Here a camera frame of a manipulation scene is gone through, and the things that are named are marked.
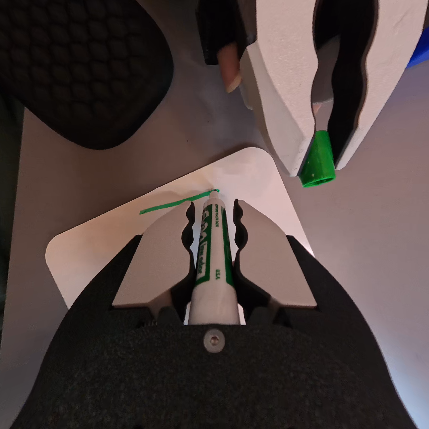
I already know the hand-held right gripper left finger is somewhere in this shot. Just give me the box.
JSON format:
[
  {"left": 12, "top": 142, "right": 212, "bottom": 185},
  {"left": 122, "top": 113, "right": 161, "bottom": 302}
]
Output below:
[{"left": 113, "top": 201, "right": 196, "bottom": 317}]

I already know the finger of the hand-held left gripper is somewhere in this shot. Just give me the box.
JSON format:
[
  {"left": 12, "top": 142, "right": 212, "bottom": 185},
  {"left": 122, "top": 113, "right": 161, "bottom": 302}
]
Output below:
[
  {"left": 240, "top": 0, "right": 334, "bottom": 177},
  {"left": 327, "top": 0, "right": 429, "bottom": 170}
]

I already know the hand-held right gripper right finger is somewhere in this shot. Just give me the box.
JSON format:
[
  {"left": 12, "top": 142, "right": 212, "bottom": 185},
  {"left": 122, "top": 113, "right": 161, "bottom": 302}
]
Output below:
[{"left": 233, "top": 199, "right": 318, "bottom": 317}]

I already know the green whiteboard marker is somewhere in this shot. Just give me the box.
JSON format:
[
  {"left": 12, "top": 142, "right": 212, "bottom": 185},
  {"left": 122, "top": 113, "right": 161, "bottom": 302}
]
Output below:
[{"left": 185, "top": 190, "right": 242, "bottom": 326}]

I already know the green marker cap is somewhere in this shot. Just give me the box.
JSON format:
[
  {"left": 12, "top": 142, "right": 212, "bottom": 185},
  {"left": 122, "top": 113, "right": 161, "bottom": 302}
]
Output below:
[{"left": 299, "top": 130, "right": 338, "bottom": 189}]

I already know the white whiteboard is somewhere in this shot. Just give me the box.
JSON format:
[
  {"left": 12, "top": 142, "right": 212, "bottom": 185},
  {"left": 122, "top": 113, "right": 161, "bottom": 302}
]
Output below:
[{"left": 45, "top": 147, "right": 315, "bottom": 310}]

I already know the person's left hand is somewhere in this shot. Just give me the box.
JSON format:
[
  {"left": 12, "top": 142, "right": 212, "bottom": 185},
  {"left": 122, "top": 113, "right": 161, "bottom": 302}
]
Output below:
[{"left": 219, "top": 40, "right": 244, "bottom": 94}]

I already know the black mesh chair armrest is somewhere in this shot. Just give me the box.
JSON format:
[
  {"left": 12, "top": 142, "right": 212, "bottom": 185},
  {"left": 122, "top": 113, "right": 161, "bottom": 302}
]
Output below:
[{"left": 0, "top": 0, "right": 175, "bottom": 150}]

